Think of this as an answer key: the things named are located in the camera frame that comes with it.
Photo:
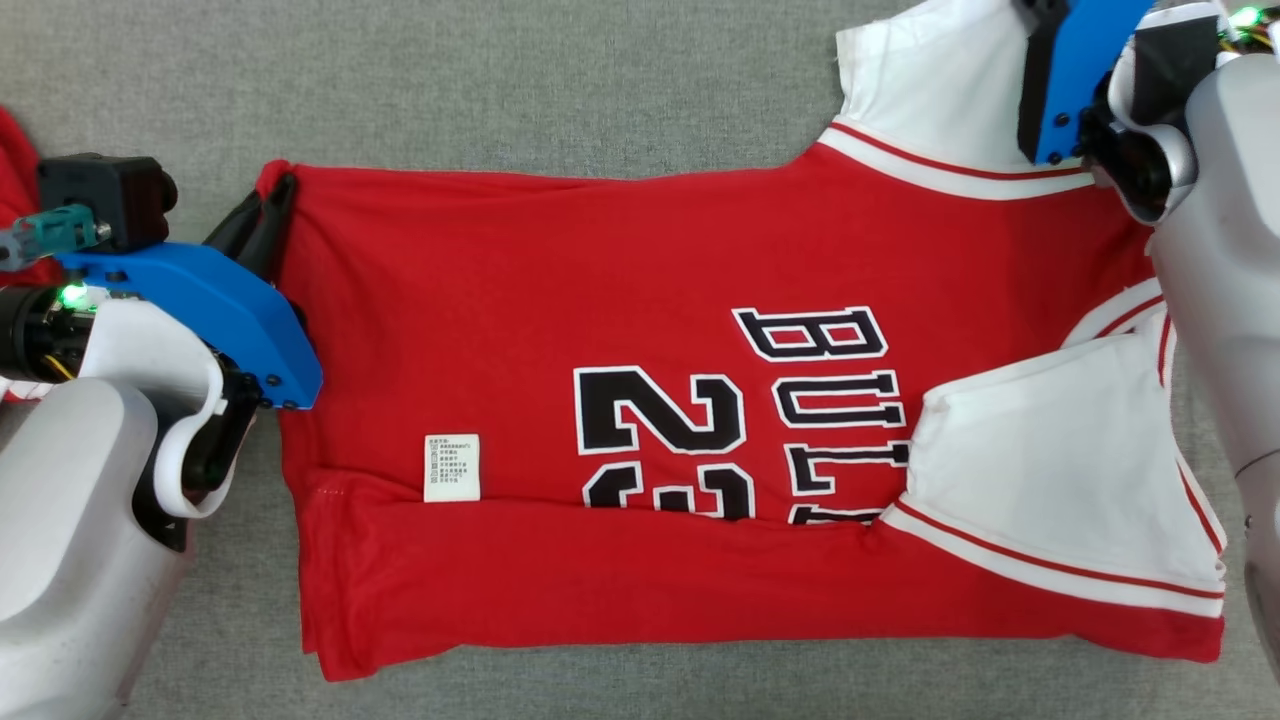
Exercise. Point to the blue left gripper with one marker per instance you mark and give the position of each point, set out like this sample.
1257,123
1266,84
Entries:
220,300

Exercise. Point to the teal left camera connector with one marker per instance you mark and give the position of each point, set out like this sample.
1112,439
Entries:
50,235

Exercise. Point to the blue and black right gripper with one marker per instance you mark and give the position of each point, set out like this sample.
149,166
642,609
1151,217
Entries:
1075,60

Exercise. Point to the red and white basketball jersey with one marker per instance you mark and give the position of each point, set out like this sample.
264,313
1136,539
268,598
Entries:
550,300

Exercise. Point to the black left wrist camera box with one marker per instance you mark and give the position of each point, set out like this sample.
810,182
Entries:
100,195

